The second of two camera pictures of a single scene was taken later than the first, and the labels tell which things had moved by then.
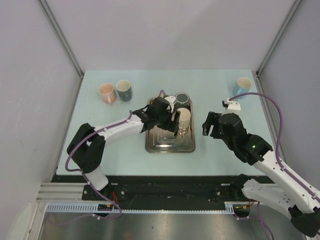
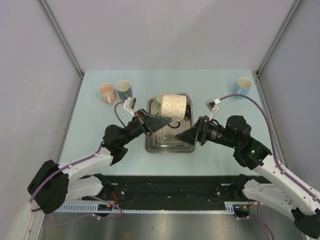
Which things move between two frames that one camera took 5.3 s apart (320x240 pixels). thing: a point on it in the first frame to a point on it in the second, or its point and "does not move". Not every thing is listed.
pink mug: (107, 90) does not move
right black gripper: (211, 120) to (196, 132)
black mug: (182, 100) to (188, 107)
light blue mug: (242, 86) does not move
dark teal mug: (124, 90) does not move
